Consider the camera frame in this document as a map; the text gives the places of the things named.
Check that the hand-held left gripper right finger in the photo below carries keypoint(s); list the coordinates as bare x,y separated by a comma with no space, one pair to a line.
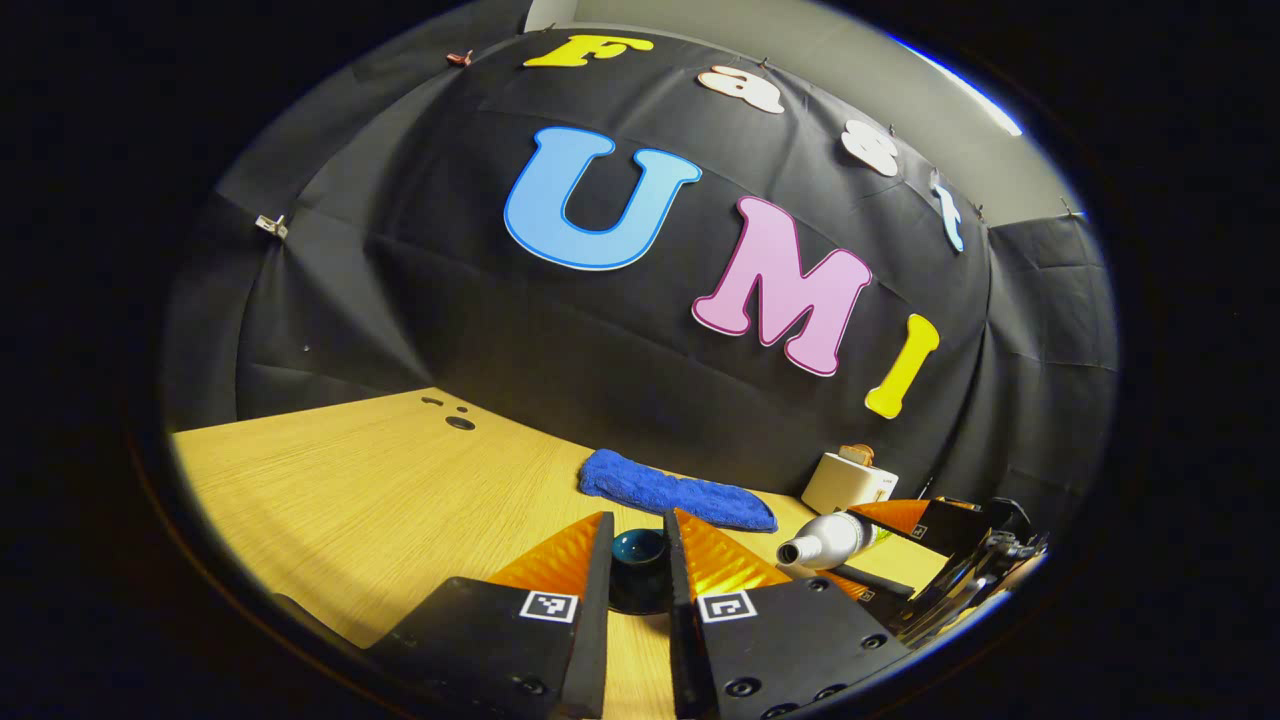
680,620

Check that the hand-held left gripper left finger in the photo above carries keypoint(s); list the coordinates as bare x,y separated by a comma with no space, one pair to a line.
598,600

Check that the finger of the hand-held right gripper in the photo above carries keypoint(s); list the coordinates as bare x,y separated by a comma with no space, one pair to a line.
945,525
880,582

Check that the white toaster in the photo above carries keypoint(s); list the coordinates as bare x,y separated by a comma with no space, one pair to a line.
840,485

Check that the bread slice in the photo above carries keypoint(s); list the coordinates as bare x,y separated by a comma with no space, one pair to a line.
857,455

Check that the blue towel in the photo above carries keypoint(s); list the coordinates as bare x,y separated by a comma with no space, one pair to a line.
670,490

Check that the black backdrop cloth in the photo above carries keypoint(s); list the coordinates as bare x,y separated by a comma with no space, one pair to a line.
450,330

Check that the silver binder clip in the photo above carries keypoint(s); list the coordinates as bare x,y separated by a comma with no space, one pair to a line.
271,225

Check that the copper binder clip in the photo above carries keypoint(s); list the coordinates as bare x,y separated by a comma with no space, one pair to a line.
460,58

